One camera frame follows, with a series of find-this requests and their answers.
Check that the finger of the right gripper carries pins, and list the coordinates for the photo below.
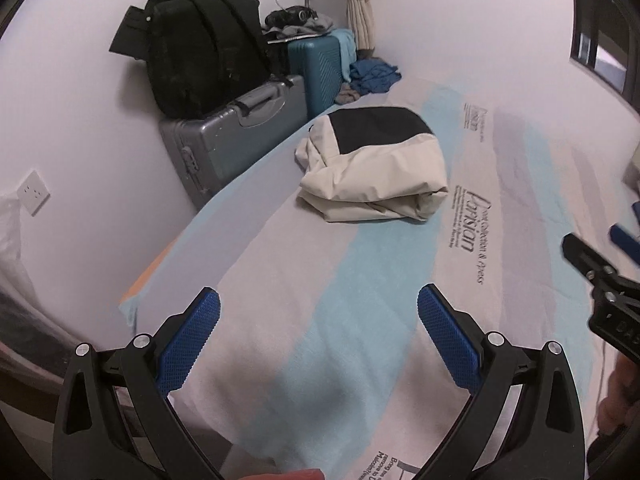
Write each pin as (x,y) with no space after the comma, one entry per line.
(624,240)
(587,261)

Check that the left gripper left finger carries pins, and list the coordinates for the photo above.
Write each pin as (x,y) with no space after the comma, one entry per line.
(91,437)

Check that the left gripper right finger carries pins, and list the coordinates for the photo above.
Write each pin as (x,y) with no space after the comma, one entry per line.
(522,419)

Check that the beige and black hooded jacket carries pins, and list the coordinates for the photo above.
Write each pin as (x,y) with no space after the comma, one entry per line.
(372,163)

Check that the blue clothes pile by suitcase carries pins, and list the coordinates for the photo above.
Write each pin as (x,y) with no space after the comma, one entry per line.
(372,75)

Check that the dark clothes on teal suitcase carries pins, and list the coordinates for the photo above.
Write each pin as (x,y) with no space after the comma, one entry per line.
(295,23)

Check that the right hand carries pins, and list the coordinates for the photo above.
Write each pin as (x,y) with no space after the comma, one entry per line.
(621,404)

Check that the striped printed bed sheet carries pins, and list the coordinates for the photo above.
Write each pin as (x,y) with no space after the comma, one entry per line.
(319,359)

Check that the grey hard-shell suitcase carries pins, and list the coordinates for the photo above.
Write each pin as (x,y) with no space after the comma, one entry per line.
(209,153)

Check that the light blue cloth on suitcase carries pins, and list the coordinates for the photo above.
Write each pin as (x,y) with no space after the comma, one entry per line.
(348,49)

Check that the teal hard-shell suitcase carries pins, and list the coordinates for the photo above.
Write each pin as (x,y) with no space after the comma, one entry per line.
(318,61)

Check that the beige curtain left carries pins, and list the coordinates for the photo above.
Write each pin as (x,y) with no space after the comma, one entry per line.
(360,20)

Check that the black backpack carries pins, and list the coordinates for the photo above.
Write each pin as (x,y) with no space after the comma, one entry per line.
(199,54)

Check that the dark window frame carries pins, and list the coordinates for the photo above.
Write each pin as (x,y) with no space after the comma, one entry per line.
(606,42)

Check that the white wall socket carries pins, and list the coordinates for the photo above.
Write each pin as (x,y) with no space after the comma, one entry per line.
(33,193)

